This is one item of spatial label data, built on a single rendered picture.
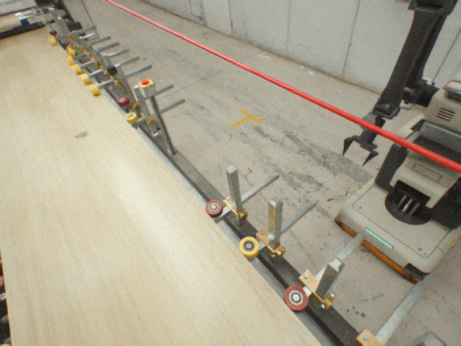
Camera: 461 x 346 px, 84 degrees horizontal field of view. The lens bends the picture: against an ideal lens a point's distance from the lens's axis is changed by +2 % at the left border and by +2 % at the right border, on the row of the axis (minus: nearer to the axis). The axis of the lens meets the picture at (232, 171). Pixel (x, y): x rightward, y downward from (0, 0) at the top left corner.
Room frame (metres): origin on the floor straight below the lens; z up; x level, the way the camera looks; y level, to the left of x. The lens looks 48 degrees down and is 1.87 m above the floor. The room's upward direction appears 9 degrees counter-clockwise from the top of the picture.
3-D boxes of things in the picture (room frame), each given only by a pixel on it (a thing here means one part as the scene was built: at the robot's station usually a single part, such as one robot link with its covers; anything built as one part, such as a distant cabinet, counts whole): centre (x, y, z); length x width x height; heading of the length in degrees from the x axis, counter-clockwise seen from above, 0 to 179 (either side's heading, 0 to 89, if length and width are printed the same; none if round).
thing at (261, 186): (0.77, -0.05, 0.80); 0.43 x 0.03 x 0.04; 122
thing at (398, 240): (0.86, -1.15, 0.16); 0.67 x 0.64 x 0.25; 122
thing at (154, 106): (1.32, 0.39, 0.93); 0.05 x 0.05 x 0.45; 32
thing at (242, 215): (0.71, 0.02, 0.81); 0.14 x 0.06 x 0.05; 32
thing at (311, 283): (0.28, -0.25, 0.82); 0.14 x 0.06 x 0.05; 32
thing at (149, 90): (1.32, 0.39, 1.18); 0.07 x 0.07 x 0.08; 32
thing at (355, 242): (0.35, -0.32, 0.81); 0.43 x 0.03 x 0.04; 122
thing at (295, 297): (0.24, -0.15, 0.85); 0.08 x 0.08 x 0.11
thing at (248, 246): (0.46, -0.02, 0.85); 0.08 x 0.08 x 0.11
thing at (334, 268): (0.26, -0.26, 0.88); 0.04 x 0.04 x 0.48; 32
